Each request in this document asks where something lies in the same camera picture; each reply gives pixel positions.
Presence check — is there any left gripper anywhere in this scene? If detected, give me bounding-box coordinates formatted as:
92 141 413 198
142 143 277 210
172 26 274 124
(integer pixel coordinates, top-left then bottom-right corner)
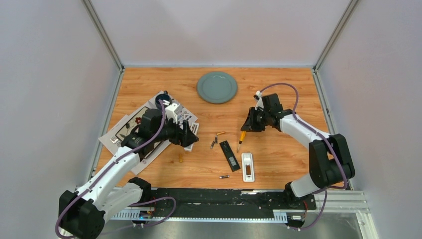
152 114 199 147

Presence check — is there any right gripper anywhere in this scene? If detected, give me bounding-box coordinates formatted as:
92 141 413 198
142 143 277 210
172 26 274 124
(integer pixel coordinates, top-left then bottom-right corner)
241 107 270 132

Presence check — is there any yellow handled screwdriver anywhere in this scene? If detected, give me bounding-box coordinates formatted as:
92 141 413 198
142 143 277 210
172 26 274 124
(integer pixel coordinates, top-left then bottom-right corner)
236 131 246 152

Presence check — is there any black remote control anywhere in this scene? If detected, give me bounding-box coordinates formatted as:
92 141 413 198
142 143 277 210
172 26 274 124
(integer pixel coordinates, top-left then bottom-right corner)
219 141 241 172

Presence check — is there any white remote with batteries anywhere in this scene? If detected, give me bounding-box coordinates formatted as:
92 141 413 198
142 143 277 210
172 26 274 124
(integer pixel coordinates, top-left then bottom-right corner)
241 153 255 183

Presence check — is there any white remote with QR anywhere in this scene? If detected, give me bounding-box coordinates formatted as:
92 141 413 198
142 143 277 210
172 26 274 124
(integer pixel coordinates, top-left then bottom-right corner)
184 122 199 152

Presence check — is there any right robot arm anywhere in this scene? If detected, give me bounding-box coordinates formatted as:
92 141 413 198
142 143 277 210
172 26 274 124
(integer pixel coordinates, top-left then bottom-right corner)
241 91 355 209

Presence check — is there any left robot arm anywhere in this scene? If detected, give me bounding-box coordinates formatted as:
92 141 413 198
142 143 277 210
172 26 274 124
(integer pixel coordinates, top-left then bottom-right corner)
55 107 199 239

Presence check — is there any dark blue cup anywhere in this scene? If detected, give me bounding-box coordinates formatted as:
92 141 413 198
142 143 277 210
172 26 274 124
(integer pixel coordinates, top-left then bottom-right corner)
155 91 173 104

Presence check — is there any grey-green round plate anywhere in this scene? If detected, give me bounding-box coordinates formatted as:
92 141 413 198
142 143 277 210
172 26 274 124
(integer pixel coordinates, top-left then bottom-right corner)
196 71 238 104

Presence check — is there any floral square plate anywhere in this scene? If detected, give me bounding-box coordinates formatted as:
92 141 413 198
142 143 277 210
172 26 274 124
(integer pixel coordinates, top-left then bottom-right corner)
114 107 149 142

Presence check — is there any metal fork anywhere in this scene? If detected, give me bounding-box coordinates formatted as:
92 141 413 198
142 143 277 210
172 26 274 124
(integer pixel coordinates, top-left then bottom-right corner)
110 137 120 144

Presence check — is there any patterned paper placemat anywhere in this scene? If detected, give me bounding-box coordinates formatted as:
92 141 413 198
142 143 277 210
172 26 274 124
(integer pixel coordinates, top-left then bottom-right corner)
99 92 198 175

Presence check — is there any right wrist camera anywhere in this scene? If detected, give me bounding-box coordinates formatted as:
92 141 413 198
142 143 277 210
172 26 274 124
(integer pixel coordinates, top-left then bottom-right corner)
254 91 264 111

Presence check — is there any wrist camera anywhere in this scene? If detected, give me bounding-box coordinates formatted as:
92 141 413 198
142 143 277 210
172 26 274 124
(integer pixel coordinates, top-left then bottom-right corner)
165 103 180 124
254 91 264 111

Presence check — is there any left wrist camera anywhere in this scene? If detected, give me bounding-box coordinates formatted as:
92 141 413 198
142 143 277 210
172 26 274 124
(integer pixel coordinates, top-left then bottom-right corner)
165 103 180 124

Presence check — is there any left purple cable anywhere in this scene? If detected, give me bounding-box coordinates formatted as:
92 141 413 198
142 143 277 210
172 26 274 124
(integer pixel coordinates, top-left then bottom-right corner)
55 99 167 239

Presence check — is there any purple cable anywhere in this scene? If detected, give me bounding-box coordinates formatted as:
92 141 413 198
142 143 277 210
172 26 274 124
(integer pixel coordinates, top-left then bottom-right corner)
55 99 167 239
260 82 349 190

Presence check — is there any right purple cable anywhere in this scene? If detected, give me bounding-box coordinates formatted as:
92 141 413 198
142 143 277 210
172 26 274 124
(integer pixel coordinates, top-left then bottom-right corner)
260 82 349 190

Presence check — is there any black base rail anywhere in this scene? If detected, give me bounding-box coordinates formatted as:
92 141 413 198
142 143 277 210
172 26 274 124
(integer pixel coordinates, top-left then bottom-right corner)
140 188 305 219

